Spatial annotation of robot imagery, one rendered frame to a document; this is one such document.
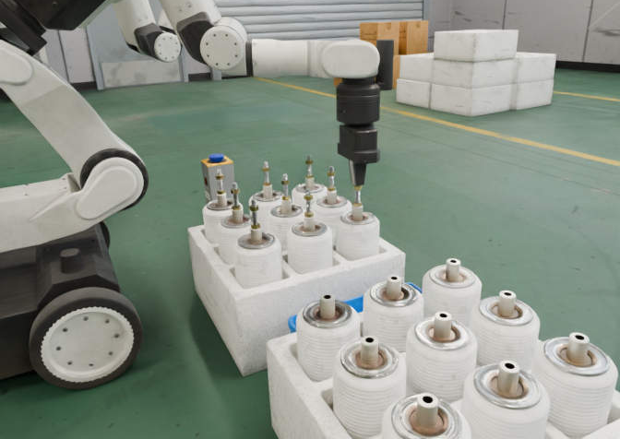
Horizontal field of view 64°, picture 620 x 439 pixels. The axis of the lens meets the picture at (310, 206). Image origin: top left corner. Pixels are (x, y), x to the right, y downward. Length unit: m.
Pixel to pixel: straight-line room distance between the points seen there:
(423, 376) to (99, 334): 0.63
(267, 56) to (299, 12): 5.61
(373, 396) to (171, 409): 0.48
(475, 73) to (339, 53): 2.65
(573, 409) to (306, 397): 0.34
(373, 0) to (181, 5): 6.24
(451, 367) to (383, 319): 0.13
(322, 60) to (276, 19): 5.49
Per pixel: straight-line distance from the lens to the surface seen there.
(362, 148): 1.00
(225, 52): 0.94
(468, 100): 3.58
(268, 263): 0.98
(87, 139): 1.16
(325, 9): 6.74
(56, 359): 1.09
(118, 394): 1.09
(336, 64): 0.95
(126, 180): 1.14
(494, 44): 3.64
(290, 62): 0.97
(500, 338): 0.77
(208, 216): 1.19
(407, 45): 5.00
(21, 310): 1.10
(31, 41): 1.12
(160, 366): 1.12
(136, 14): 1.42
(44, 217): 1.18
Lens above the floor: 0.67
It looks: 21 degrees down
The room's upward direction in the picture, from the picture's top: 2 degrees counter-clockwise
